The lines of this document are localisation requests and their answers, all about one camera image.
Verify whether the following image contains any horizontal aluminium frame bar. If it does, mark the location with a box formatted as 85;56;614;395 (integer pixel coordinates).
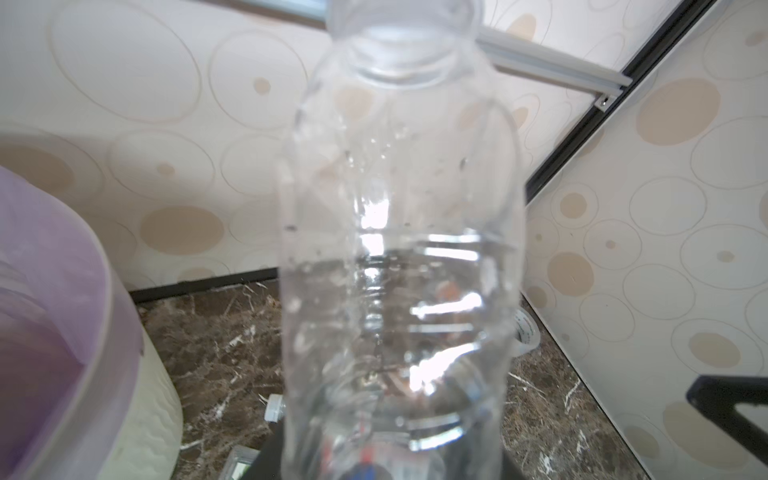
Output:
234;1;633;104

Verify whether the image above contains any white bin with purple bag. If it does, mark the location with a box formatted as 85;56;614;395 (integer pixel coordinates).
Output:
1;170;183;479

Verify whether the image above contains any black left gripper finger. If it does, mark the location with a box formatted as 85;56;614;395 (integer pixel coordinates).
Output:
686;375;767;465

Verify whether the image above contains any frosted clear long bottle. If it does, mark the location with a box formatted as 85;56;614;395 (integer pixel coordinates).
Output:
277;1;526;479

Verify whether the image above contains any clear tape roll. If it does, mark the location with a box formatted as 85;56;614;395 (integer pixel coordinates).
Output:
512;308;541;358

